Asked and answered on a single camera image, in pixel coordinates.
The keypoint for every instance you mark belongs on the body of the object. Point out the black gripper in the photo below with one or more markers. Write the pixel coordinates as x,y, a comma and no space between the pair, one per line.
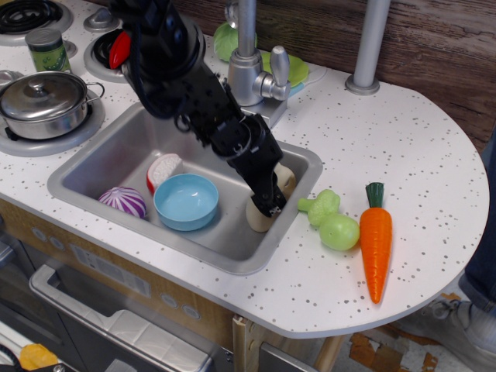
248,146

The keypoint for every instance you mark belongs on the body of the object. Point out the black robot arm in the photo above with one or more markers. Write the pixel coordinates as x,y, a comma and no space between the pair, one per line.
166,69

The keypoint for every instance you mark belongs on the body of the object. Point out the silver toy sink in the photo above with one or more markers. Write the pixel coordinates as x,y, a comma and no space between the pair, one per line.
151,156

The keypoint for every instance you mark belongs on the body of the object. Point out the light green toy vegetable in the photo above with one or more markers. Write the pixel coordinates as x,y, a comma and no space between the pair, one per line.
336,231

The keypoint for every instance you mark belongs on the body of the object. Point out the blue plastic bowl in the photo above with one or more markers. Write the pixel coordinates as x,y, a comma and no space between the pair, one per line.
186,201

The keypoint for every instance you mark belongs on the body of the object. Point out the orange toy carrot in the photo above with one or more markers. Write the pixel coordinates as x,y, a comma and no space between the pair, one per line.
376,232

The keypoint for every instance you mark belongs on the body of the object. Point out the silver toy faucet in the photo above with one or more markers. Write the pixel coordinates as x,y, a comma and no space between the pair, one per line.
255,90

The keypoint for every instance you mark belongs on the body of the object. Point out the red white toy slice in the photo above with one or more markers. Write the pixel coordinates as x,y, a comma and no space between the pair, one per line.
164,167

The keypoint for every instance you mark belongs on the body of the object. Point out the green plastic plate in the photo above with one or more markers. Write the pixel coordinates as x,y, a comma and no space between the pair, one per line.
298,71

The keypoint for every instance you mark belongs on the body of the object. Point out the grey vertical pole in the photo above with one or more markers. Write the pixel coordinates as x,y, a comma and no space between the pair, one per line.
363,80

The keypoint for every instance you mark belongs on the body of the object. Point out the purple toy onion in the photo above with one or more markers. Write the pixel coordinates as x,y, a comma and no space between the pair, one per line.
125,199

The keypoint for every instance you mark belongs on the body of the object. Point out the green toy cabbage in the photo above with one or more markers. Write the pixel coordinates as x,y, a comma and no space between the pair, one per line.
228,42

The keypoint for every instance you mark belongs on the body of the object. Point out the red toy chili pepper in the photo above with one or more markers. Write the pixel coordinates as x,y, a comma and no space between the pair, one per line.
120,50

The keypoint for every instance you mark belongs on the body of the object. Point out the black stove burner right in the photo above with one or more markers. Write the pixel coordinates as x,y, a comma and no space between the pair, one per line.
96,58

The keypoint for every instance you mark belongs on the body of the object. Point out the black stove burner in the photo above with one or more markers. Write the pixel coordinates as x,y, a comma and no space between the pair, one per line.
18,18
96,58

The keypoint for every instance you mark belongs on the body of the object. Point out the person's grey shoe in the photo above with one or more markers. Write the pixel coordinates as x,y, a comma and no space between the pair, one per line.
465,330

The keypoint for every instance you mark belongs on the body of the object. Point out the silver pot with lid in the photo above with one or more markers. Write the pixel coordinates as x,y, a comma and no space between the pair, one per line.
45,105

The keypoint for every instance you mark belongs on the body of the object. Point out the grey stove knob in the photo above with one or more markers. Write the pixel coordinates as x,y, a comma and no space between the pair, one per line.
101,21

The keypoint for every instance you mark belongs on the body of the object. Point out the green toy pea can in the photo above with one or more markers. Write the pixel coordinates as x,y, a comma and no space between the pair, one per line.
47,50

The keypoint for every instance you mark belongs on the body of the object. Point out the yellow object bottom left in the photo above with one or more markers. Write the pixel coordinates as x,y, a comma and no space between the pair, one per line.
35,356

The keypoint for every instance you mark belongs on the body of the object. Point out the black stove burner left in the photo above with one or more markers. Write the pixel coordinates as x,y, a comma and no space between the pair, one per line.
18,18

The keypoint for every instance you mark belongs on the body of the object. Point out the silver oven door handle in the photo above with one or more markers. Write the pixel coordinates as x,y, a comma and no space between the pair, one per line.
132,335

